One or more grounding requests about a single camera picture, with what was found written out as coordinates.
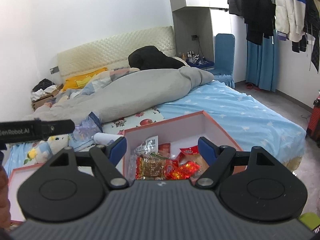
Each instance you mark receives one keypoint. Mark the group of small bottles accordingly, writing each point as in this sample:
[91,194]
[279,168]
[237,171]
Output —
[195,58]

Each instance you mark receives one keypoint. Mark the wooden nightstand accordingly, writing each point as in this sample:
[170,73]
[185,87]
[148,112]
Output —
[45,102]

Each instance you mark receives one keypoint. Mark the grey wall cabinet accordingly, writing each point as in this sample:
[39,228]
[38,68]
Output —
[192,12]

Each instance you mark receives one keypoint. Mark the red slippers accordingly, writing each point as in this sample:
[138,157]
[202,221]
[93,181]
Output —
[252,87]

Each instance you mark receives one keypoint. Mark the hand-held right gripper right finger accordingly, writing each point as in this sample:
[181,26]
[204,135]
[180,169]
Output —
[205,150]

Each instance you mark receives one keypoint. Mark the red snack packets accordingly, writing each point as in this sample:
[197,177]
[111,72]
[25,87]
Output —
[183,168]

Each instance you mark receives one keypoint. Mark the translucent blue plastic bag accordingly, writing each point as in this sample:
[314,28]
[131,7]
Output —
[85,130]

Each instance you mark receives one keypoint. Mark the black wall socket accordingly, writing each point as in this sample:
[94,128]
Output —
[195,37]

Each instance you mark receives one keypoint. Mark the white hanging jacket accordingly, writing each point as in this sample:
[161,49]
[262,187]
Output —
[287,7]

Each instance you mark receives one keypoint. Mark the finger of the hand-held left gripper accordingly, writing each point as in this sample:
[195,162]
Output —
[60,127]

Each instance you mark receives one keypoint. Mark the black clothing heap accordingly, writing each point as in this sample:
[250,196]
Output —
[152,58]

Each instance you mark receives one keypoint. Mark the white duck plush toy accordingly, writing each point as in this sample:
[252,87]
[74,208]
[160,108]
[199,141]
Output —
[47,148]

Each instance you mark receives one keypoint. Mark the heap of clothes on nightstand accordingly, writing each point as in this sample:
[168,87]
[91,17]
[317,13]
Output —
[43,88]

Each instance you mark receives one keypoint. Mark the black hanging coat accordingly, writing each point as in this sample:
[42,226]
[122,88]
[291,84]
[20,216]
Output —
[257,7]

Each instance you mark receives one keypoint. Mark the yellow pillow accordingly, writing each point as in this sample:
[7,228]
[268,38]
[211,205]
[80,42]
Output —
[80,80]

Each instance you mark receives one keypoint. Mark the red suitcase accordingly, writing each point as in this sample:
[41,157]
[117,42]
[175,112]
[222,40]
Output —
[315,117]

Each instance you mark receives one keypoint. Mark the cream padded headboard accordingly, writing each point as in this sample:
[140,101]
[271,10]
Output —
[107,50]

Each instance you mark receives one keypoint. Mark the grey duvet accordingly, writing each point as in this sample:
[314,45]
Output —
[140,90]

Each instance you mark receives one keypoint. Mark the white cylindrical bottle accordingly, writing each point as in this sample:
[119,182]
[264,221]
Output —
[107,138]

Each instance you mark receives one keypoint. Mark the dark plaid hanging clothes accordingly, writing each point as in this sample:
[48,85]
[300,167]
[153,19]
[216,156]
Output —
[312,30]

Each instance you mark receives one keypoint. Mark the pink-edged box lid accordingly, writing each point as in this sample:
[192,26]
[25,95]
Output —
[17,197]

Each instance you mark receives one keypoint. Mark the blue star bed sheet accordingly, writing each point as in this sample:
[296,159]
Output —
[237,115]

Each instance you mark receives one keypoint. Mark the white barcode snack packet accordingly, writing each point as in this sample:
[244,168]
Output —
[148,145]

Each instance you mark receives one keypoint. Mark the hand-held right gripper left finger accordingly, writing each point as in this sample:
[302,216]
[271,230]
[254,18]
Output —
[118,147]

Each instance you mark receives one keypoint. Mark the blue curtain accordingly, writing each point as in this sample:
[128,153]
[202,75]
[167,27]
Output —
[262,65]

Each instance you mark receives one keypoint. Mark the grey wall switch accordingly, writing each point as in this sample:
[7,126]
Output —
[54,70]

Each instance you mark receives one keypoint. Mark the pink-edged cardboard box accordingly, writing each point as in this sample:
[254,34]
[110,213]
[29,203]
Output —
[180,130]

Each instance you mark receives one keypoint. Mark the lime green object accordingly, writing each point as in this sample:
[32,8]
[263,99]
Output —
[310,223]

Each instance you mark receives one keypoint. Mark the blue covered chair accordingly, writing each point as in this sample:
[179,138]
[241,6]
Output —
[224,55]

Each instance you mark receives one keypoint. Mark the fruit print mat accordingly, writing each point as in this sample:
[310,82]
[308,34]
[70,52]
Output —
[142,120]

